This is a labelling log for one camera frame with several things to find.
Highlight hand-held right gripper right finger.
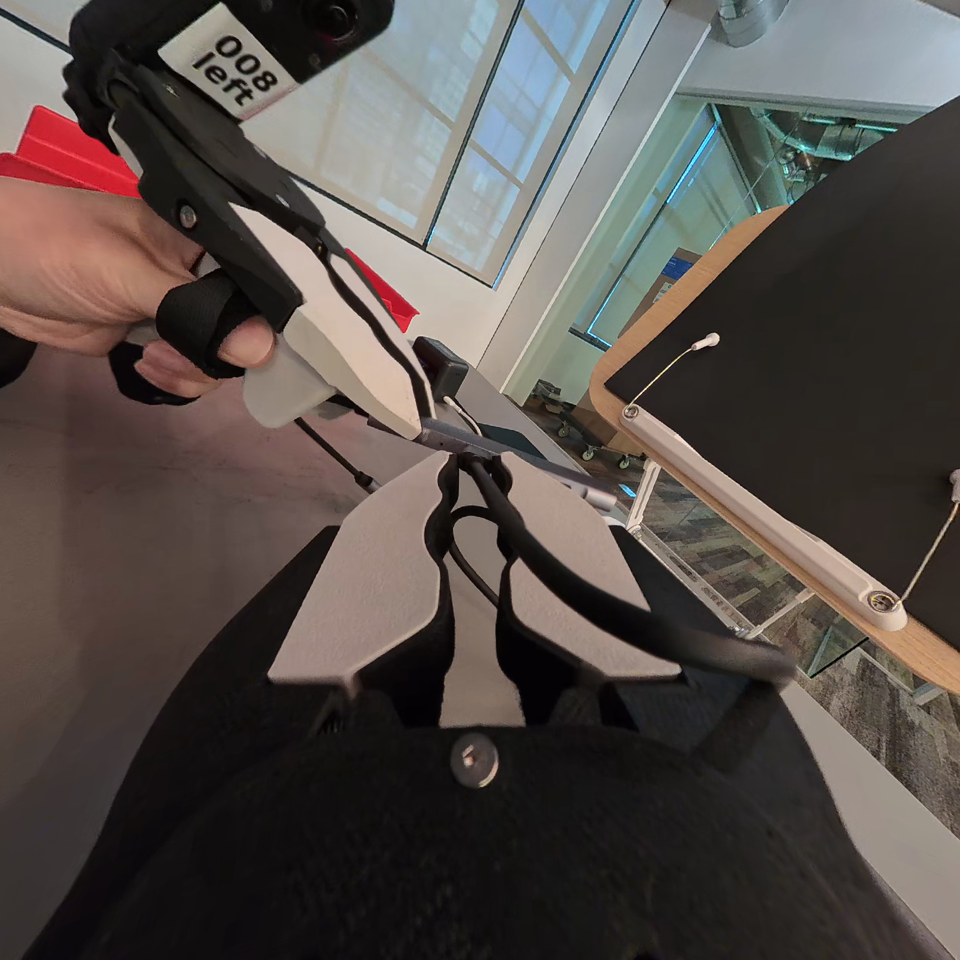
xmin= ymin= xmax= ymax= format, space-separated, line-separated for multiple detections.
xmin=493 ymin=448 xmax=682 ymax=682

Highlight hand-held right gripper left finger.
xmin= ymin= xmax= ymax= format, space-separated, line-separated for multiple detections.
xmin=267 ymin=452 xmax=456 ymax=685

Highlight black charger cube with display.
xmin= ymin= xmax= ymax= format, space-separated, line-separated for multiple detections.
xmin=412 ymin=336 xmax=471 ymax=399

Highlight dark phone on table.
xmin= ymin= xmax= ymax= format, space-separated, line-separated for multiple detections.
xmin=480 ymin=422 xmax=552 ymax=465

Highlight red plastic bin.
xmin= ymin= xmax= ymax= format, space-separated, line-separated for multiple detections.
xmin=0 ymin=105 xmax=421 ymax=335

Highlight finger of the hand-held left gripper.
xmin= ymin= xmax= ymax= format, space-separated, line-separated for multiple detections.
xmin=339 ymin=249 xmax=440 ymax=423
xmin=227 ymin=201 xmax=426 ymax=442

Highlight black wrist watch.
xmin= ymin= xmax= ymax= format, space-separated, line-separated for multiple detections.
xmin=0 ymin=328 xmax=36 ymax=389

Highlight black usb-c cable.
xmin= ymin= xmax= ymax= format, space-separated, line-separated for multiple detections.
xmin=448 ymin=453 xmax=796 ymax=687

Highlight grey usb hub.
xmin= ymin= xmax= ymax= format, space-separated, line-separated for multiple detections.
xmin=367 ymin=416 xmax=620 ymax=513

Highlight large window with blinds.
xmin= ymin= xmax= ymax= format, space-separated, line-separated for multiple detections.
xmin=247 ymin=0 xmax=639 ymax=290

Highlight person's left hand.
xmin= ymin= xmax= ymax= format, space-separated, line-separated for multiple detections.
xmin=0 ymin=176 xmax=279 ymax=399

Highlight wooden board with black panel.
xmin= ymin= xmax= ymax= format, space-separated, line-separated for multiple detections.
xmin=588 ymin=93 xmax=960 ymax=695

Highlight silver ventilation ducts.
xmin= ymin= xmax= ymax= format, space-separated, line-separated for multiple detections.
xmin=712 ymin=0 xmax=792 ymax=48

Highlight cardboard box with blue label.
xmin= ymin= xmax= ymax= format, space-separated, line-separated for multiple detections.
xmin=626 ymin=247 xmax=702 ymax=331

